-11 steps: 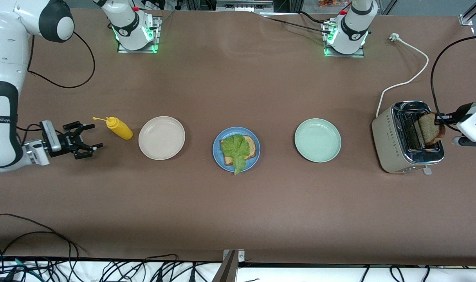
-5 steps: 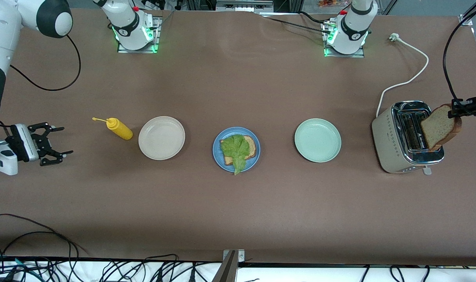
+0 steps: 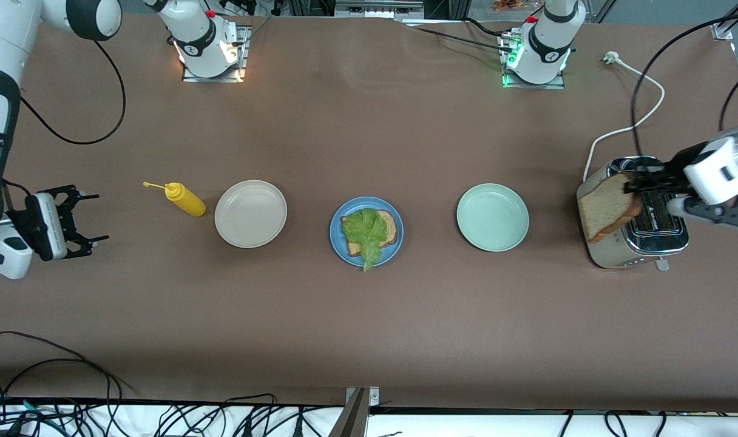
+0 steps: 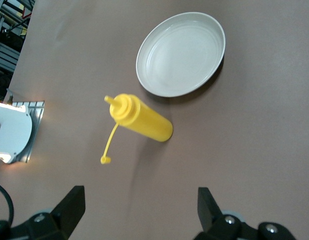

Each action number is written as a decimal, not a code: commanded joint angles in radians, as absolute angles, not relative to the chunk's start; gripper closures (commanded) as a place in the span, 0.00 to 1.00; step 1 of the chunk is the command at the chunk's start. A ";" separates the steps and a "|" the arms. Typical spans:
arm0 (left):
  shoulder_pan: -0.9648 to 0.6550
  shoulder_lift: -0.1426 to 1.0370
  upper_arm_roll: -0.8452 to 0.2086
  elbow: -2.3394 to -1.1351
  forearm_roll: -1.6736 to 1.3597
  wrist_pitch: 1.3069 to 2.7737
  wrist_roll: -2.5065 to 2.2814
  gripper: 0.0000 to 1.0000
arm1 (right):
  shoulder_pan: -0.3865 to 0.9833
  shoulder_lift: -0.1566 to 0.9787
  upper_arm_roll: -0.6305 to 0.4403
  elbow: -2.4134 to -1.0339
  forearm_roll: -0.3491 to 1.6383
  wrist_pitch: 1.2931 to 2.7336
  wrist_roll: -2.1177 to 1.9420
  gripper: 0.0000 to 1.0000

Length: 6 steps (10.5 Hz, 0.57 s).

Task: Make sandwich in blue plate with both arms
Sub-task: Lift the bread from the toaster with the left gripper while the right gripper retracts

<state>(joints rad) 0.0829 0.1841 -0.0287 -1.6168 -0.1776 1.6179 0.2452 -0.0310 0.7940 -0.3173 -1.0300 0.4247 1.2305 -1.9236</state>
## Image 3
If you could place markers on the yellow squeeze bottle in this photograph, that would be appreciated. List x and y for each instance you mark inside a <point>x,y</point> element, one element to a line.
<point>187,201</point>

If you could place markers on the colourful snack packet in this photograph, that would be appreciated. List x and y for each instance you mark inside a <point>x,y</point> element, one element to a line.
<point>514,5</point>

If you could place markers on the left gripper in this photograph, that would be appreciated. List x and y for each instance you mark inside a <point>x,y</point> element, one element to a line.
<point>670,173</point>

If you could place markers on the grey power strip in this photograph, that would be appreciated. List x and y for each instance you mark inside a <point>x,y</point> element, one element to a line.
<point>378,9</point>

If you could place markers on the silver two-slot toaster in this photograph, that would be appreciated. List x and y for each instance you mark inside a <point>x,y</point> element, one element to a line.
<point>654,243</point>

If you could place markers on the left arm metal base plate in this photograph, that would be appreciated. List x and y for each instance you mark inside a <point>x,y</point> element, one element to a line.
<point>536,86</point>

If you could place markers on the beige round plate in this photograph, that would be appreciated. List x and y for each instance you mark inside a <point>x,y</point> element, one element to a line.
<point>250,213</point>

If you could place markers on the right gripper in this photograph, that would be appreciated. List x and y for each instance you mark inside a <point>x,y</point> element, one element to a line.
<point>23,223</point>

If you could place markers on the brown toast bread slice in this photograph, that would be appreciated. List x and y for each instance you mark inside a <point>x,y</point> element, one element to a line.
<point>388,229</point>
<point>605,209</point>

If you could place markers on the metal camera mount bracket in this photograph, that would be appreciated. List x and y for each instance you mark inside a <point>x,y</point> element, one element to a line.
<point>354,419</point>

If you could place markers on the mint green round plate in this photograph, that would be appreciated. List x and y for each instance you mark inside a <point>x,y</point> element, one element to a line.
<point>493,217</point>

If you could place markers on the blue round plate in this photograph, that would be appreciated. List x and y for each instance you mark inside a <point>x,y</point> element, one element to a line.
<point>335,233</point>

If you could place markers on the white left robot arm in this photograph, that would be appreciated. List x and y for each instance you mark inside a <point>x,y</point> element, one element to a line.
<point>545,42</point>

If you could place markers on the aluminium corner bracket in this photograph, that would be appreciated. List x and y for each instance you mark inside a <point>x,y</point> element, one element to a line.
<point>722,30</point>

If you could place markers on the green lettuce leaf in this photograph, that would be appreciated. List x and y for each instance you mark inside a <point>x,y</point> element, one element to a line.
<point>366,233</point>

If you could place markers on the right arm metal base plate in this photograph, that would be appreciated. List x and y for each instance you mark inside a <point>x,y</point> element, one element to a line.
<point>214,79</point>

